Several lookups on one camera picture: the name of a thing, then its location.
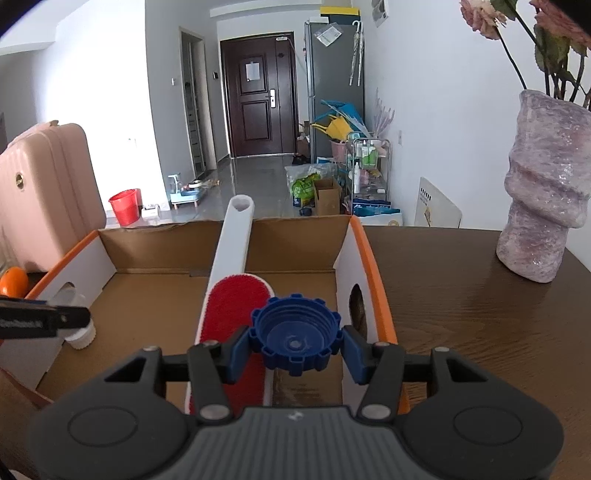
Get grey refrigerator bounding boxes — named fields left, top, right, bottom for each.
left=303, top=18, right=366, bottom=165

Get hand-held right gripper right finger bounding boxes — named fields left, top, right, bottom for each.
left=340, top=325, right=496, bottom=424

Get orange fruit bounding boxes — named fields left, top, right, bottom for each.
left=0, top=266, right=29, bottom=296

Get red and white lint brush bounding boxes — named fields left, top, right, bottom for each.
left=184, top=194, right=278, bottom=416

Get white board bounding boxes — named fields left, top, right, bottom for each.
left=414, top=176, right=463, bottom=228

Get dark brown door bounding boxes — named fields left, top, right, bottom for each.
left=220, top=32, right=299, bottom=159

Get purple textured vase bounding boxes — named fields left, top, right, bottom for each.
left=496, top=89, right=591, bottom=284

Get red cardboard box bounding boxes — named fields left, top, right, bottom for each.
left=0, top=215, right=411, bottom=416

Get brown open carton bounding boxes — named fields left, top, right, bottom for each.
left=313, top=178, right=344, bottom=217

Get clear folded umbrella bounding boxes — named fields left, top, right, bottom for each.
left=349, top=20, right=366, bottom=88

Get blue ribbed cap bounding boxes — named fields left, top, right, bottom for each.
left=250, top=294, right=343, bottom=376

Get red plastic bucket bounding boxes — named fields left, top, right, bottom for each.
left=108, top=188, right=141, bottom=227

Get blue and white carton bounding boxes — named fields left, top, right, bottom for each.
left=352, top=200, right=403, bottom=219

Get white ribbed cap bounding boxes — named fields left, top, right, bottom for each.
left=64, top=318, right=97, bottom=350

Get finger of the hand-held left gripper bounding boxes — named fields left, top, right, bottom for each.
left=46, top=305, right=92, bottom=340

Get yellow and black box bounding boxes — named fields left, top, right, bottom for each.
left=320, top=5, right=361, bottom=22

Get clear trolley rack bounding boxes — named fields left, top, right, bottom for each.
left=346, top=138, right=393, bottom=216

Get green printed bag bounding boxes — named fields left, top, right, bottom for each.
left=285, top=165, right=339, bottom=209

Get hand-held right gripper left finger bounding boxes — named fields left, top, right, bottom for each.
left=99, top=325, right=262, bottom=424

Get yellow plastic dustpan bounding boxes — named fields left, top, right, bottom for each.
left=310, top=115, right=352, bottom=142

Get blue pet water fountain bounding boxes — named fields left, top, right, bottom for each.
left=168, top=174, right=206, bottom=209

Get dried pink roses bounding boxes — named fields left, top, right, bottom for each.
left=459, top=0, right=591, bottom=110

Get pink suitcase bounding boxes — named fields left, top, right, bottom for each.
left=0, top=120, right=107, bottom=274

